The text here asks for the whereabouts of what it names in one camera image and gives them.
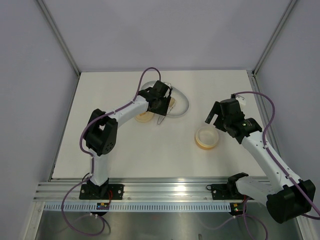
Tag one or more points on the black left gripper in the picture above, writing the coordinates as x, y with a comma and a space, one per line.
162, 110

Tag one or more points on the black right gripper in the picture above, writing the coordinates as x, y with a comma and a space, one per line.
217, 109

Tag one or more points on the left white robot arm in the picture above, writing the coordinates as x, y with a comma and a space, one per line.
100, 134

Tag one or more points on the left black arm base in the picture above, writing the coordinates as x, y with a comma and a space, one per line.
105, 192

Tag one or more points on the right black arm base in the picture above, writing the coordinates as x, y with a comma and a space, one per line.
221, 192

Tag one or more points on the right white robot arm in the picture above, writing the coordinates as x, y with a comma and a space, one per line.
287, 196

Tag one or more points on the cream lunch box lid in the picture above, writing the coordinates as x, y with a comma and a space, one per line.
144, 117

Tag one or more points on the round cream lunch box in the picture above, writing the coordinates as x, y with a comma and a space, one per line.
206, 137

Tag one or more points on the round beige cookie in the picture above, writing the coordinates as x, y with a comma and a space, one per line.
172, 102

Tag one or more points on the white oval plate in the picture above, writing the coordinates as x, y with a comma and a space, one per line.
180, 107

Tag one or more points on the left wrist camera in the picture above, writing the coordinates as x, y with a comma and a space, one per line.
158, 89

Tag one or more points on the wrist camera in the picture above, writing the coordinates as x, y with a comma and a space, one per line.
158, 89
242, 101

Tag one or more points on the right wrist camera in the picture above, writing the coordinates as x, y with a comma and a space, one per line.
242, 101

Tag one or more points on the right aluminium frame post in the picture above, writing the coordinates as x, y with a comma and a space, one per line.
274, 36

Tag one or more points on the aluminium frame post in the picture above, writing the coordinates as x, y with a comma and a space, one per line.
274, 36
47, 15

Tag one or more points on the white slotted cable duct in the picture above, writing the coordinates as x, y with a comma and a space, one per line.
141, 207

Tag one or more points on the aluminium front rail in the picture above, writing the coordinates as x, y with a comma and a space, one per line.
165, 189

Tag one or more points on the left aluminium frame post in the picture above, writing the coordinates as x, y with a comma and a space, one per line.
47, 15

